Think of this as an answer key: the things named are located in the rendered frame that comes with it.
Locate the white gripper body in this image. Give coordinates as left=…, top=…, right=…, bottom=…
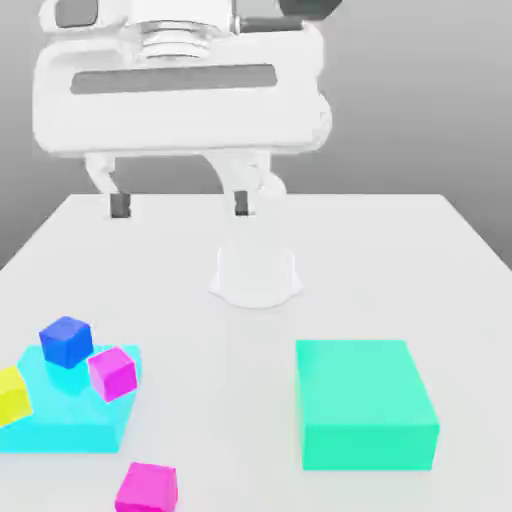
left=31, top=26, right=334, bottom=158

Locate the small blue cube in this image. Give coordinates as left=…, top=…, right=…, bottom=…
left=38, top=315, right=94, bottom=370

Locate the small magenta cube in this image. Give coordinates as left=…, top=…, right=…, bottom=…
left=114, top=461, right=179, bottom=512
left=87, top=345, right=139, bottom=404

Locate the small yellow cube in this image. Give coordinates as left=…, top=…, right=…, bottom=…
left=0, top=364, right=34, bottom=429

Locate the large cyan box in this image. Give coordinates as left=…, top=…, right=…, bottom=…
left=0, top=344, right=142, bottom=454

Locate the large teal box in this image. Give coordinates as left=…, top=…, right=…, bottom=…
left=295, top=339, right=442, bottom=472

